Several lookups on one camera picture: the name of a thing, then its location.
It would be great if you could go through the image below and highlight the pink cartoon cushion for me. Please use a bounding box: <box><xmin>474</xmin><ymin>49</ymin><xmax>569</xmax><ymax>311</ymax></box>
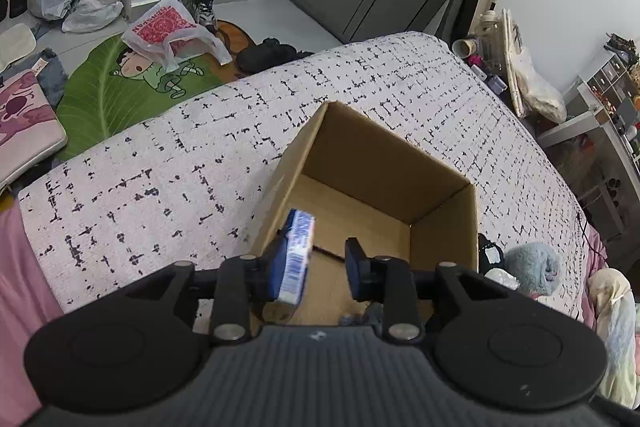
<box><xmin>0</xmin><ymin>69</ymin><xmax>67</xmax><ymax>190</ymax></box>

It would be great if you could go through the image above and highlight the pastel cartoon blanket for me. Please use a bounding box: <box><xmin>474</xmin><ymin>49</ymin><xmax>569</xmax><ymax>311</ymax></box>
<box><xmin>588</xmin><ymin>268</ymin><xmax>639</xmax><ymax>410</ymax></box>

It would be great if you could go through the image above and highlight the green leaf cartoon rug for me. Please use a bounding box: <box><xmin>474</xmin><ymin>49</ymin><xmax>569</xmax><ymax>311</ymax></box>
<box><xmin>56</xmin><ymin>35</ymin><xmax>243</xmax><ymax>161</ymax></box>

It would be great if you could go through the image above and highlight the red white plastic bag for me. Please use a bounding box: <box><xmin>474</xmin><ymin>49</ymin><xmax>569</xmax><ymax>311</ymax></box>
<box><xmin>120</xmin><ymin>0</ymin><xmax>232</xmax><ymax>72</ymax></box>

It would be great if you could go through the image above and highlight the white black patterned bedspread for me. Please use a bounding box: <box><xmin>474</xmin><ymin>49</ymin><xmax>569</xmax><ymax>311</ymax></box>
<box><xmin>20</xmin><ymin>32</ymin><xmax>590</xmax><ymax>324</ymax></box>

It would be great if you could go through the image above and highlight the black fabric pouch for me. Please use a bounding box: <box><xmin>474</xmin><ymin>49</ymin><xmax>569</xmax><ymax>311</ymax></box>
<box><xmin>478</xmin><ymin>233</ymin><xmax>504</xmax><ymax>274</ymax></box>

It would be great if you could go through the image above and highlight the small drawer organizer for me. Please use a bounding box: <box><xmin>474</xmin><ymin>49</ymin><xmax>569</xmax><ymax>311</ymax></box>
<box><xmin>587</xmin><ymin>53</ymin><xmax>639</xmax><ymax>109</ymax></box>

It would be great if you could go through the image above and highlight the white small packet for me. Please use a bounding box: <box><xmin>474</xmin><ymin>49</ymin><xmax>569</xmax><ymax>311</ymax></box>
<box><xmin>485</xmin><ymin>268</ymin><xmax>520</xmax><ymax>291</ymax></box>

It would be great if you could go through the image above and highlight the grey pink plush toy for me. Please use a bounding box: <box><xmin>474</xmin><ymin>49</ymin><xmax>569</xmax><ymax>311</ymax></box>
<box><xmin>504</xmin><ymin>243</ymin><xmax>561</xmax><ymax>298</ymax></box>

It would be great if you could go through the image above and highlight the brown cardboard box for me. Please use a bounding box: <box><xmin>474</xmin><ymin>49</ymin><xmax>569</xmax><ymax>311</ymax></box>
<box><xmin>250</xmin><ymin>102</ymin><xmax>478</xmax><ymax>325</ymax></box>

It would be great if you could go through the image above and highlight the paper cup roll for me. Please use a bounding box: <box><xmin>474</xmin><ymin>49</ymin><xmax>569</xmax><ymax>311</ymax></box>
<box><xmin>451</xmin><ymin>38</ymin><xmax>482</xmax><ymax>60</ymax></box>

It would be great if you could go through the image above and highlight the cream tote bag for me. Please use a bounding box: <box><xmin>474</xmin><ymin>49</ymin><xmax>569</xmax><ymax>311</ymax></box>
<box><xmin>479</xmin><ymin>7</ymin><xmax>569</xmax><ymax>124</ymax></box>

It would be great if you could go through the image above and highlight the blue tissue pack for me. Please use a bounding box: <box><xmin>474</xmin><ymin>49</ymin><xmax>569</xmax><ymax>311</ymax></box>
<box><xmin>278</xmin><ymin>209</ymin><xmax>314</xmax><ymax>307</ymax></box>

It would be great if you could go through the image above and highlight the blue small plush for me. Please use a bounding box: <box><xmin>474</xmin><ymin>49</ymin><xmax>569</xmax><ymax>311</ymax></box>
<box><xmin>338</xmin><ymin>303</ymin><xmax>384</xmax><ymax>329</ymax></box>

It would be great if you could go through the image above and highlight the white desk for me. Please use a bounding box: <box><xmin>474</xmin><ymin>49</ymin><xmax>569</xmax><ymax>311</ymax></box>
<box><xmin>537</xmin><ymin>78</ymin><xmax>639</xmax><ymax>213</ymax></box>

